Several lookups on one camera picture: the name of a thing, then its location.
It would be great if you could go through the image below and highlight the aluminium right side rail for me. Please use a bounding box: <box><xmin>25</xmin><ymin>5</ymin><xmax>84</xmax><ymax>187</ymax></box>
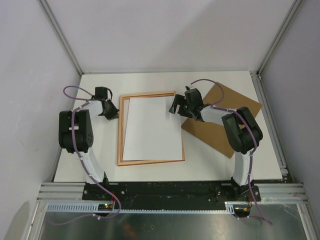
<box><xmin>249</xmin><ymin>71</ymin><xmax>291</xmax><ymax>183</ymax></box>

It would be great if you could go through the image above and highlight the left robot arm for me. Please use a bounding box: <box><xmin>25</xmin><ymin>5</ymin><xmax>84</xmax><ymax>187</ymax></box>
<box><xmin>58</xmin><ymin>86</ymin><xmax>119</xmax><ymax>201</ymax></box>

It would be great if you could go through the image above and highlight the left aluminium corner post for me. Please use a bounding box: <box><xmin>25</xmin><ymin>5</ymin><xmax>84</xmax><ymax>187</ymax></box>
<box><xmin>37</xmin><ymin>0</ymin><xmax>84</xmax><ymax>76</ymax></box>

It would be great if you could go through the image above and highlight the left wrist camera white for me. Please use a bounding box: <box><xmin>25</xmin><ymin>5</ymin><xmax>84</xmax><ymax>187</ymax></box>
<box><xmin>92</xmin><ymin>86</ymin><xmax>113</xmax><ymax>100</ymax></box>

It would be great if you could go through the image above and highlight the aluminium corner post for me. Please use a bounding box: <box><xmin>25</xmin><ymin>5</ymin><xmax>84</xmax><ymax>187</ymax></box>
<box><xmin>256</xmin><ymin>0</ymin><xmax>305</xmax><ymax>76</ymax></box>
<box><xmin>37</xmin><ymin>0</ymin><xmax>84</xmax><ymax>76</ymax></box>

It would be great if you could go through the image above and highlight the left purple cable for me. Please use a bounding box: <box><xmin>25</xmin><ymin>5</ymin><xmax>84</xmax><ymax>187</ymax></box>
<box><xmin>47</xmin><ymin>86</ymin><xmax>123</xmax><ymax>226</ymax></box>

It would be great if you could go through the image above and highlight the printed photo sheet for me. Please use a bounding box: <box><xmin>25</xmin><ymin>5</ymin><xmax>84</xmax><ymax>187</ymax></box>
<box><xmin>122</xmin><ymin>95</ymin><xmax>183</xmax><ymax>161</ymax></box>

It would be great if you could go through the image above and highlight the brown frame backing board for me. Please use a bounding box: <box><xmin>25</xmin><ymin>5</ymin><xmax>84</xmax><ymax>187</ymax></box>
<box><xmin>181</xmin><ymin>81</ymin><xmax>263</xmax><ymax>159</ymax></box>

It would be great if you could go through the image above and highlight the aluminium front rail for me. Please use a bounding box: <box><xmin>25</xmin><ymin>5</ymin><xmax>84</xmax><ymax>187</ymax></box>
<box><xmin>37</xmin><ymin>182</ymin><xmax>309</xmax><ymax>204</ymax></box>

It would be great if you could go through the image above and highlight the purple cable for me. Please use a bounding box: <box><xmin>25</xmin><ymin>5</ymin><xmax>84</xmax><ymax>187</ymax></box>
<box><xmin>47</xmin><ymin>86</ymin><xmax>123</xmax><ymax>226</ymax></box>
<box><xmin>189</xmin><ymin>78</ymin><xmax>273</xmax><ymax>226</ymax></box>

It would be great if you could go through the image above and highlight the orange wooden picture frame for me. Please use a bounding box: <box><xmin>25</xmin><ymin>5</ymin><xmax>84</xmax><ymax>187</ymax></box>
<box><xmin>117</xmin><ymin>91</ymin><xmax>186</xmax><ymax>166</ymax></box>

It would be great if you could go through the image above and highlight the right aluminium corner post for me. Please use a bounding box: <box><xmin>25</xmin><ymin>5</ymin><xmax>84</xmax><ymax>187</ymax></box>
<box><xmin>256</xmin><ymin>0</ymin><xmax>305</xmax><ymax>76</ymax></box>

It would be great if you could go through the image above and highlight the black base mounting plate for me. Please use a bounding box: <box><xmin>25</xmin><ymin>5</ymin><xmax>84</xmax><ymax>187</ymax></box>
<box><xmin>82</xmin><ymin>180</ymin><xmax>262</xmax><ymax>211</ymax></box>

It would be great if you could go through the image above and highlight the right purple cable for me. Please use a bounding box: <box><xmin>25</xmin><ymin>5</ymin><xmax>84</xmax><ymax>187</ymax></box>
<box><xmin>189</xmin><ymin>78</ymin><xmax>273</xmax><ymax>226</ymax></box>

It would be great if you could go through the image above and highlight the grey slotted cable duct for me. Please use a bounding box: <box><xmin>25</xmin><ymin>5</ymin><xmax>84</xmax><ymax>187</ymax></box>
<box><xmin>45</xmin><ymin>202</ymin><xmax>235</xmax><ymax>215</ymax></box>

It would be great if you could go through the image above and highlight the aluminium rail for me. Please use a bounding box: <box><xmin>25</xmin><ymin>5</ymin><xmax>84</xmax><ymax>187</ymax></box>
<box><xmin>37</xmin><ymin>182</ymin><xmax>309</xmax><ymax>204</ymax></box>
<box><xmin>249</xmin><ymin>71</ymin><xmax>291</xmax><ymax>183</ymax></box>

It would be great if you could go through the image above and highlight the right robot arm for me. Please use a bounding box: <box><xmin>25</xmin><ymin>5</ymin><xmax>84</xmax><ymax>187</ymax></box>
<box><xmin>168</xmin><ymin>87</ymin><xmax>263</xmax><ymax>201</ymax></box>

